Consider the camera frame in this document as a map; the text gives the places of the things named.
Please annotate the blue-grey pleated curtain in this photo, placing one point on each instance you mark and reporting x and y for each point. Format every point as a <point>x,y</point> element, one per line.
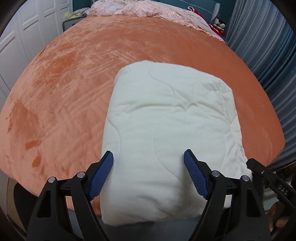
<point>261,36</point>

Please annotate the blue upholstered headboard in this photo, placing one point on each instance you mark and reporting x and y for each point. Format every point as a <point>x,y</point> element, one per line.
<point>208,9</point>

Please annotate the red pillow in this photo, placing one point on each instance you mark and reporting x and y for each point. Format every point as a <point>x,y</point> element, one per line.
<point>212,25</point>

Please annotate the plush dolls on nightstand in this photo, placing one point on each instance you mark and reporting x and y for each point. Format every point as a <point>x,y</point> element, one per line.
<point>219,24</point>

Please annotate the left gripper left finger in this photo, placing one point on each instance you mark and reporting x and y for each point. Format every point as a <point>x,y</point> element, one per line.
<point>50,218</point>

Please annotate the person's right hand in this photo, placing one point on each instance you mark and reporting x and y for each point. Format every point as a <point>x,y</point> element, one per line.
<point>274,216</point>

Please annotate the yellowish cloth on nightstand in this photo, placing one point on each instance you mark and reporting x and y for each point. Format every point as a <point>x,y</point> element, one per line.
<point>76,14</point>

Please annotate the orange plush bed cover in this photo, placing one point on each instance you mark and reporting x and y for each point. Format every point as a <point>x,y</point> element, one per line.
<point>52,121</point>

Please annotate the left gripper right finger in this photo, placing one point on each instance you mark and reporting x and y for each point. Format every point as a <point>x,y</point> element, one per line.
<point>233,210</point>

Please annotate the pink floral crumpled duvet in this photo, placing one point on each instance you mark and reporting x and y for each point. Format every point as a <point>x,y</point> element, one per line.
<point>188,17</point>

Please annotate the white quilt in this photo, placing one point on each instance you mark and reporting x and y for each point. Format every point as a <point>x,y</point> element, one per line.
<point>157,111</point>

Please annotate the dark grey left nightstand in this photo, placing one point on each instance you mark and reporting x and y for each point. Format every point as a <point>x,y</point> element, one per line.
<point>69,23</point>

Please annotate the white panelled wardrobe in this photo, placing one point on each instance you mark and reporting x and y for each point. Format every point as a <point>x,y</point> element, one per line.
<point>33,26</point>

